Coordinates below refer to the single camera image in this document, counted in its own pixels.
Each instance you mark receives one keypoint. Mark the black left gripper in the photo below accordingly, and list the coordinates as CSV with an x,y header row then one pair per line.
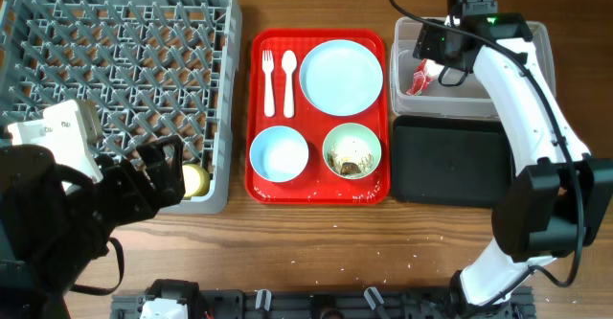
x,y
143,203

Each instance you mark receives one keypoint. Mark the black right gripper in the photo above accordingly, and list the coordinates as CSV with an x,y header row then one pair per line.
x,y
424,45

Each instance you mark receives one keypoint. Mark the yellow cup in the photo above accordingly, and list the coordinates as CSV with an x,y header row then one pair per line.
x,y
196,180

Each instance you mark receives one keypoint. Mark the red sauce packet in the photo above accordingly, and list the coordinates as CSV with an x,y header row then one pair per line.
x,y
421,79

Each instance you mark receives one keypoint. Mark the light blue bowl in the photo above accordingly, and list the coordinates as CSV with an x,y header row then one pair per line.
x,y
279,154

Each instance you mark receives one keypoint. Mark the light blue plate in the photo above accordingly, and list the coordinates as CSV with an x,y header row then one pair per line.
x,y
341,77

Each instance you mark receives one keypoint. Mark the light green bowl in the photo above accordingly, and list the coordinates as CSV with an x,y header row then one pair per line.
x,y
352,151

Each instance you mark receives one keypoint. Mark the white plastic fork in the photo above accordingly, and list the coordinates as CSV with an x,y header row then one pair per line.
x,y
268,68

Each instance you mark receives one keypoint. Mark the white plastic spoon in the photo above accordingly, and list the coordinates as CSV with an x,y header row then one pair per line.
x,y
289,65

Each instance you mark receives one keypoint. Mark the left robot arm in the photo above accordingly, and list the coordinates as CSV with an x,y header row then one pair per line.
x,y
55,219

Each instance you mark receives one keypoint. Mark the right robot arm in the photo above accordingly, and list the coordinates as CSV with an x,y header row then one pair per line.
x,y
560,193

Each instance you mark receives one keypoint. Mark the grey dishwasher rack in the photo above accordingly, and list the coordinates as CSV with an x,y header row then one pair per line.
x,y
153,68

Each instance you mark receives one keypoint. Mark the clear plastic bin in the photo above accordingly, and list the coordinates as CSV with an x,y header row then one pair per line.
x,y
467,101

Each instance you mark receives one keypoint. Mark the black tray bin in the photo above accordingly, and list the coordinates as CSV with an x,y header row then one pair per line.
x,y
464,163

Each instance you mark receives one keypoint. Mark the red serving tray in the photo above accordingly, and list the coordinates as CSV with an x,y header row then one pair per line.
x,y
317,184

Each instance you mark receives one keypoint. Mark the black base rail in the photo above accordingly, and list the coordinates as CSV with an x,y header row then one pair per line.
x,y
182,299

